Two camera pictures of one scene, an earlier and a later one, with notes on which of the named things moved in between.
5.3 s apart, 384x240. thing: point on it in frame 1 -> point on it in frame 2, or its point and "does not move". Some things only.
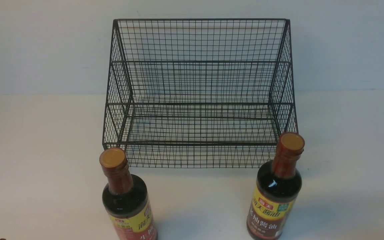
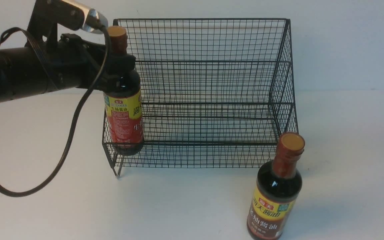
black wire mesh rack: (197, 93) does not move
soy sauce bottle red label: (125, 199) -> (123, 109)
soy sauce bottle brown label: (277, 189) does not move
